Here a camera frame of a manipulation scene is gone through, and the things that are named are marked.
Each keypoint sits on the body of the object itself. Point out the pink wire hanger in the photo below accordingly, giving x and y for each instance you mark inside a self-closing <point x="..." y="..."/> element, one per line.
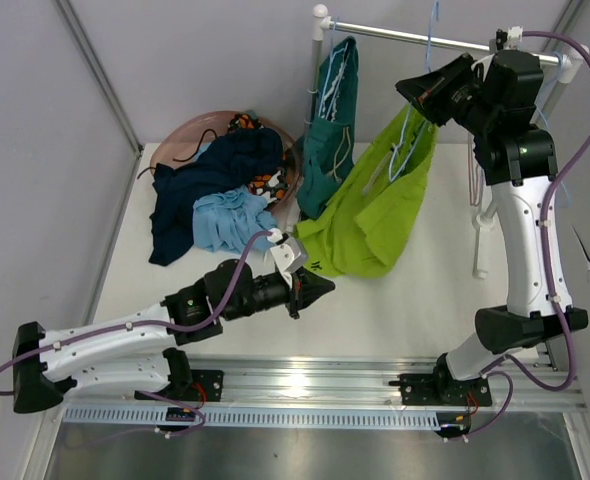
<point x="474" y="175"/>

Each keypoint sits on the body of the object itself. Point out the navy blue shorts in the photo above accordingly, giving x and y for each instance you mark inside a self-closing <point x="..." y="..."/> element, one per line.
<point x="231" y="161"/>

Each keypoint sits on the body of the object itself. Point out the teal green shorts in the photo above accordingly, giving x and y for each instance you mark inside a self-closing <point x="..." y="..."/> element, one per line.
<point x="328" y="160"/>

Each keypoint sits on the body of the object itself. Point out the aluminium mounting rail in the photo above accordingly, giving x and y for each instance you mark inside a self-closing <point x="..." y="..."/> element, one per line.
<point x="335" y="393"/>

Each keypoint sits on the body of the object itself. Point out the pink translucent plastic basin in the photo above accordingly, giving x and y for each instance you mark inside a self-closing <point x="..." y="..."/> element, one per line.
<point x="187" y="141"/>

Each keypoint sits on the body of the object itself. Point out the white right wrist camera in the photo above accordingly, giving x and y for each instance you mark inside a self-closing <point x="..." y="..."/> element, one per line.
<point x="510" y="39"/>

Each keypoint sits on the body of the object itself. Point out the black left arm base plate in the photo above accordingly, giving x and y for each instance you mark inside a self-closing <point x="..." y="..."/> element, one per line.
<point x="195" y="385"/>

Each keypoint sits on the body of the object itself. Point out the blue wire hanger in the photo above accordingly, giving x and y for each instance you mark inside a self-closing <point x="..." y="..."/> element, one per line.
<point x="548" y="97"/>

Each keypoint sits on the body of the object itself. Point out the silver clothes rack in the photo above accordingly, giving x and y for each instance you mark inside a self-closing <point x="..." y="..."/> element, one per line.
<point x="324" y="23"/>

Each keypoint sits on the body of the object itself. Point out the light blue shorts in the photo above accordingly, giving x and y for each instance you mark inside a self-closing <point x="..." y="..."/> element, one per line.
<point x="227" y="221"/>

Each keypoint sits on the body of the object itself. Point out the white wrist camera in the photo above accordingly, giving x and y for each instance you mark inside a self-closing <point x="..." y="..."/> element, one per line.
<point x="288" y="254"/>
<point x="510" y="39"/>

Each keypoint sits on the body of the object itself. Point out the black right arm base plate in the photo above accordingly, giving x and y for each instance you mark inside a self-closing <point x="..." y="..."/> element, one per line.
<point x="445" y="390"/>

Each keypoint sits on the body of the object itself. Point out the lime green shorts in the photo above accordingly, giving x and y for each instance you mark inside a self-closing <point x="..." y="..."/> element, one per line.
<point x="368" y="221"/>

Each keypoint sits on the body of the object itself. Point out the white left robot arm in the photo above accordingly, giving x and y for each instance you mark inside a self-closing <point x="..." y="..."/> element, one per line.
<point x="141" y="353"/>

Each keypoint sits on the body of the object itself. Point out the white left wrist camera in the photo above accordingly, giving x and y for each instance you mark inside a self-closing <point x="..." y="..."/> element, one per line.
<point x="288" y="254"/>

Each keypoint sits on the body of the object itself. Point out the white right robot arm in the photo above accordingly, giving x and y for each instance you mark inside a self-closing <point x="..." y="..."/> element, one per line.
<point x="523" y="180"/>

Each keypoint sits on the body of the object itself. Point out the orange camouflage shorts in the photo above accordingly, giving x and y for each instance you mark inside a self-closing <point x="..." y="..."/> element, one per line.
<point x="271" y="187"/>

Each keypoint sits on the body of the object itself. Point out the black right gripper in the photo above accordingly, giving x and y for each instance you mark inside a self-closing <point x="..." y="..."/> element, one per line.
<point x="427" y="92"/>

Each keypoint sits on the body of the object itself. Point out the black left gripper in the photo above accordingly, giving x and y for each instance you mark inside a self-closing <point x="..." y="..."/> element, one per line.
<point x="306" y="288"/>

